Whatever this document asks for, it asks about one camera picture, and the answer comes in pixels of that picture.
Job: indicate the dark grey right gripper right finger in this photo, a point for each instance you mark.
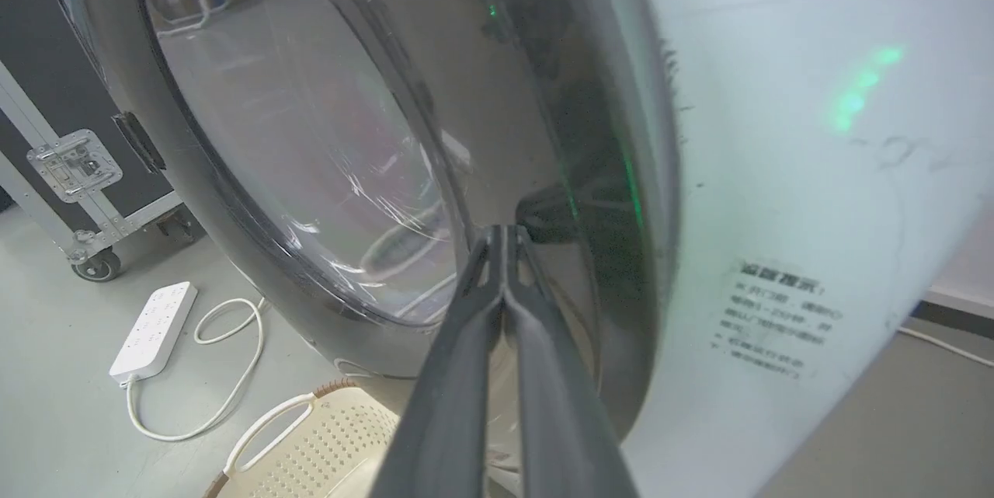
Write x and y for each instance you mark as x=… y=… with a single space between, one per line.
x=563 y=405

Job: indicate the round grey washing machine door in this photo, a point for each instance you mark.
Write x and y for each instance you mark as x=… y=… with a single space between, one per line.
x=311 y=133

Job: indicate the black flight case with casters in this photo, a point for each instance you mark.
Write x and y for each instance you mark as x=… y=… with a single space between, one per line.
x=62 y=125

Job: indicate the white washing machine body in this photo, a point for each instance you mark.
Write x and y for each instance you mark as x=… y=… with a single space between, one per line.
x=792 y=210

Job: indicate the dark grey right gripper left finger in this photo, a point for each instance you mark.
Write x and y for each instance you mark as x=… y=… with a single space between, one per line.
x=450 y=397

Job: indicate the white power strip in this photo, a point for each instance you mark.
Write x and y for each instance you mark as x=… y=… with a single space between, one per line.
x=154 y=331

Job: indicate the cream perforated laundry basket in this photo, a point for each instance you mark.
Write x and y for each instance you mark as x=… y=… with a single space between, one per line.
x=311 y=447

